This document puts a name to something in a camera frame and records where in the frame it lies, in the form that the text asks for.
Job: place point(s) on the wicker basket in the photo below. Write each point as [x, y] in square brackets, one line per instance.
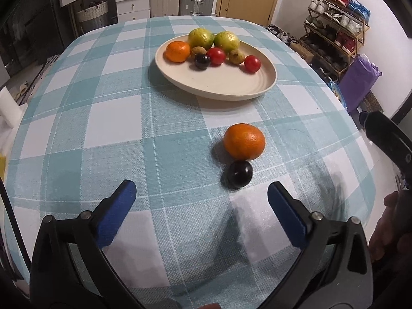
[93, 14]

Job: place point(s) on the wooden shoe rack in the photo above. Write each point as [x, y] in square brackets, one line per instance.
[331, 35]

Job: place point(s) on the green citrus fruit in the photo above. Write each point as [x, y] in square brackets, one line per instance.
[200, 38]
[227, 41]

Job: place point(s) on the dark purple plum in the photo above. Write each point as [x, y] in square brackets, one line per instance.
[239, 173]
[202, 61]

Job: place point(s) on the orange mandarin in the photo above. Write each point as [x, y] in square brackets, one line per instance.
[244, 141]
[177, 51]

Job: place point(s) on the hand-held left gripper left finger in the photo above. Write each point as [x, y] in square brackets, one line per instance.
[117, 212]

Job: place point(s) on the brown kiwi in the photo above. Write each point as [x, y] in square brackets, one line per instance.
[198, 51]
[236, 57]

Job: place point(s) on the cream round plate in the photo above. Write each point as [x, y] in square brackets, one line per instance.
[219, 83]

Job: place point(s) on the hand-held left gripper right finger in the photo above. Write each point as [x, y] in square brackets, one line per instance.
[286, 212]

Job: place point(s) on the pile of shoes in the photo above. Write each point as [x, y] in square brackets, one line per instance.
[280, 33]

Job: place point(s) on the purple bag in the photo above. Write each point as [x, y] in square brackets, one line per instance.
[357, 83]

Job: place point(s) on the person's right hand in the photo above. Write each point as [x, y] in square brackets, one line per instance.
[396, 228]

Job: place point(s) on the teal checked tablecloth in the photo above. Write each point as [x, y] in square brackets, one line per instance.
[96, 135]

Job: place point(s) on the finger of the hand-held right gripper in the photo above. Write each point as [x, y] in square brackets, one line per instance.
[389, 138]

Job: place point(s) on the white box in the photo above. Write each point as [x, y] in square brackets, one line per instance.
[8, 107]

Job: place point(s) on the blue plastic bag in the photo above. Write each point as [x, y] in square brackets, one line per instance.
[338, 91]

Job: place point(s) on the woven floor mat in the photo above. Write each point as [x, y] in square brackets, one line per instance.
[371, 103]

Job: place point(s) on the red cherry tomato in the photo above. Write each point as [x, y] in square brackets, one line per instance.
[215, 55]
[252, 63]

